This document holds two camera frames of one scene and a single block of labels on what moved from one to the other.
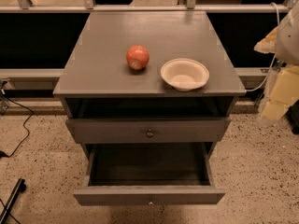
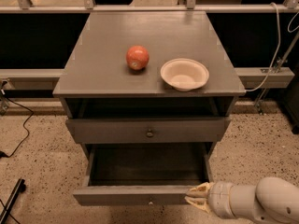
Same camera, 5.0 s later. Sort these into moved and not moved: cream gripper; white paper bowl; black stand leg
Moved: cream gripper
Not moved: black stand leg; white paper bowl
